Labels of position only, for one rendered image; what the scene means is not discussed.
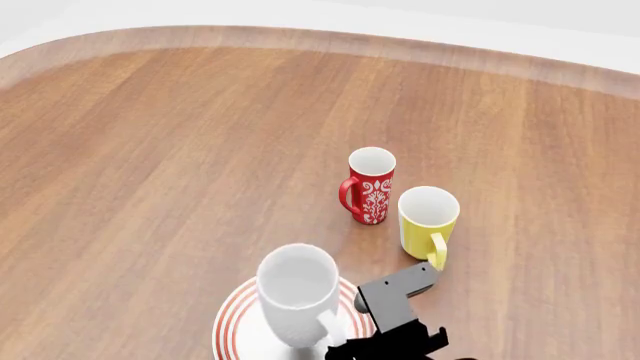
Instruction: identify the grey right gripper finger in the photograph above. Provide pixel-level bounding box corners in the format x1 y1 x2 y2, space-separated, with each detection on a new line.
357 261 441 336
353 284 435 314

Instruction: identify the yellow and white mug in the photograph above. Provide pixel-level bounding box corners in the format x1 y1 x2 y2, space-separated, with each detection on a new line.
397 185 461 272

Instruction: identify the tall white mug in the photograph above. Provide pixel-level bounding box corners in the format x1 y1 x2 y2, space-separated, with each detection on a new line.
255 243 349 350

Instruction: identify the red mug with white pattern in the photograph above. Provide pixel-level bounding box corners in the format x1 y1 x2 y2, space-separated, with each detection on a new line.
338 146 398 226

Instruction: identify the white plate with red rings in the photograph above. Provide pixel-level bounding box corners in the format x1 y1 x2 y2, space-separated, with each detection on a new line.
212 275 377 360

